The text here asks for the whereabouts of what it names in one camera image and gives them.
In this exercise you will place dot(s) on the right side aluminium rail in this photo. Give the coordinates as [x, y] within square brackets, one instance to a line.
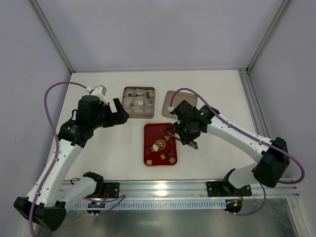
[256, 111]

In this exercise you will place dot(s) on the aluminium rail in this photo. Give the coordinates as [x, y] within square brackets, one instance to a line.
[256, 111]
[194, 189]

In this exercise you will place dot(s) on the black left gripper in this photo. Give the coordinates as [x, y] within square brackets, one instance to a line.
[112, 115]

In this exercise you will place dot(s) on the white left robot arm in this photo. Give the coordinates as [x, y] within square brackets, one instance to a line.
[44, 204]

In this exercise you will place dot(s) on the red lacquer tray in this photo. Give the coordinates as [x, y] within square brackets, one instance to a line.
[159, 147]

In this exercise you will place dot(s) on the gold tin lid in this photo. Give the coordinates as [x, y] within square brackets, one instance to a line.
[179, 97]

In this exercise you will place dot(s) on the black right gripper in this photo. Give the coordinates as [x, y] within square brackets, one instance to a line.
[181, 133]

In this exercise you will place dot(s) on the white round spiral chocolate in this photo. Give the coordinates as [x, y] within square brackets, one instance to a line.
[155, 147]

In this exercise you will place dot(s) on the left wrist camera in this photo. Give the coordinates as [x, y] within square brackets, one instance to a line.
[99, 91]

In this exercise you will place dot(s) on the aluminium front rail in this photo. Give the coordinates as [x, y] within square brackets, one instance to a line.
[194, 189]

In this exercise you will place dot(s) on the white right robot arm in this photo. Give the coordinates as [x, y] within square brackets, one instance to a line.
[269, 156]

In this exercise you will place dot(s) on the slotted cable duct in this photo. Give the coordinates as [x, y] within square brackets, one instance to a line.
[158, 204]

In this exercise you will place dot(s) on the gold tin box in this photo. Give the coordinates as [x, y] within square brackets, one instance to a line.
[147, 111]

